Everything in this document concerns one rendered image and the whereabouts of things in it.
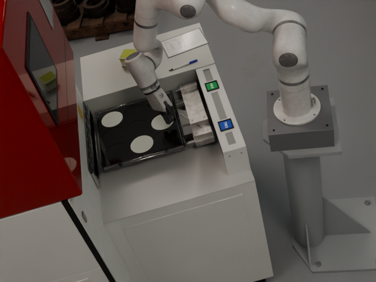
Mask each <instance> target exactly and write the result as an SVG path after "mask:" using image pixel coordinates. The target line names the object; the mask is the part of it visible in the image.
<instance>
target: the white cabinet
mask: <svg viewBox="0 0 376 282"><path fill-rule="evenodd" d="M104 226H105V227H106V229H107V231H108V233H109V235H110V237H111V238H112V240H113V242H114V244H115V246H116V248H117V250H118V251H119V253H120V255H121V257H122V258H123V260H124V262H125V264H126V266H127V268H128V270H129V271H130V273H131V275H132V277H133V279H134V281H135V282H265V281H266V280H265V279H266V278H269V277H272V276H274V275H273V271H272V265H271V260H270V254H269V248H268V245H267V239H266V234H265V229H264V223H263V219H262V214H261V208H260V203H259V197H258V193H257V188H256V183H255V181H252V182H249V183H246V184H243V185H239V186H235V187H231V188H229V189H225V190H222V191H218V192H214V193H211V194H207V195H204V196H200V197H198V198H194V199H190V200H186V201H183V202H180V203H177V204H173V205H169V206H165V207H162V208H159V209H155V210H151V211H148V212H145V213H141V214H138V215H134V216H132V217H128V218H124V219H120V220H117V221H114V222H110V223H106V224H104Z"/></svg>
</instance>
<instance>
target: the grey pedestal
mask: <svg viewBox="0 0 376 282"><path fill-rule="evenodd" d="M330 105H331V113H332V121H333V128H334V144H335V146H334V147H322V148H309V149H296V150H289V151H278V152H280V153H281V154H283V158H284V166H285V174H286V183H287V188H288V196H289V204H290V212H291V217H292V245H293V248H294V249H295V250H296V252H297V253H298V255H299V256H300V257H301V258H302V260H303V261H304V262H305V264H306V265H307V266H308V268H309V269H310V271H311V272H313V273H320V272H348V271H375V270H376V203H375V197H374V196H373V197H363V198H347V199H330V200H327V199H326V198H325V197H324V196H322V180H321V163H320V156H331V155H339V154H342V149H341V142H340V135H339V128H338V123H337V116H336V109H335V102H334V98H330ZM263 139H264V142H265V143H267V144H268V145H270V142H269V134H268V118H267V119H266V120H265V121H264V122H263Z"/></svg>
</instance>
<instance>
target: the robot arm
mask: <svg viewBox="0 0 376 282"><path fill-rule="evenodd" d="M205 3H207V4H208V5H209V6H210V7H211V9H212V10H213V11H214V13H215V14H216V15H217V16H218V18H219V19H220V20H221V21H223V22H224V23H225V24H227V25H229V26H232V27H234V28H236V29H238V30H241V31H244V32H249V33H256V32H259V31H264V32H268V33H270V34H272V35H273V40H272V62H273V64H274V67H275V68H276V69H277V74H278V82H279V91H280V97H279V98H278V99H277V100H276V102H275V103H274V108H273V110H274V115H275V117H276V118H277V119H278V120H279V121H280V122H281V123H283V124H286V125H292V126H298V125H304V124H307V123H310V122H311V121H313V120H314V119H315V118H316V117H317V116H318V114H319V112H320V110H321V104H320V101H319V99H318V98H317V97H316V96H315V95H313V94H311V87H310V79H309V64H308V62H307V24H306V22H305V20H304V18H303V17H302V16H301V15H300V14H298V13H296V12H293V11H289V10H280V9H269V8H261V7H258V6H255V5H253V4H251V3H249V2H247V1H245V0H136V3H135V16H134V32H133V45H134V47H135V49H136V50H137V52H135V53H132V54H130V55H129V56H128V57H127V58H126V59H125V60H124V63H125V64H126V66H127V68H128V70H129V71H130V73H131V75H132V76H133V78H134V80H135V81H136V83H137V85H138V87H139V89H140V90H141V92H142V93H143V94H144V95H145V96H146V98H147V100H148V102H149V104H150V105H151V107H152V109H153V110H156V111H158V112H159V113H160V114H161V116H163V119H164V120H165V122H166V124H168V125H170V123H172V122H173V121H174V119H173V117H172V116H171V114H170V112H171V111H172V110H171V109H170V108H169V106H170V107H172V103H171V101H170V99H169V98H168V96H167V95H166V93H165V92H164V90H163V89H162V88H161V87H160V85H159V84H160V82H159V80H158V79H157V77H156V75H155V73H154V71H155V70H156V69H157V67H158V66H159V65H160V63H161V61H162V57H163V45H162V43H161V42H160V41H159V40H158V39H156V37H157V30H158V22H159V13H160V10H164V11H166V12H168V13H170V14H172V15H174V16H175V17H177V18H180V19H183V20H188V19H192V18H195V17H197V16H198V15H199V14H201V12H202V11H203V9H204V6H205ZM143 53H144V54H143Z"/></svg>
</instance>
